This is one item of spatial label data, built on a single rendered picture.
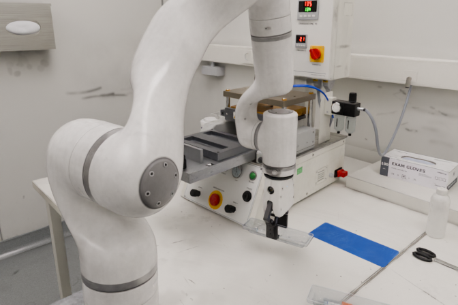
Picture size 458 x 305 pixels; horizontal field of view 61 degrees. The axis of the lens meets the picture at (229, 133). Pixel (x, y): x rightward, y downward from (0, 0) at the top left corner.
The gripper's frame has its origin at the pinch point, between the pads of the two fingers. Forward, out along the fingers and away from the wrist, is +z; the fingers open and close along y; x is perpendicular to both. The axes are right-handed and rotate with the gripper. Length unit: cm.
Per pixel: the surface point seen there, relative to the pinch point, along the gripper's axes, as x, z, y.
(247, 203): 13.8, 0.8, 9.3
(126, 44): 157, -37, 107
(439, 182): -35, 0, 54
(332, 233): -10.6, 7.4, 16.6
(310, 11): 10, -55, 47
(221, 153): 18.5, -16.7, 2.5
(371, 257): -22.8, 7.4, 9.8
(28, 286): 145, 82, 10
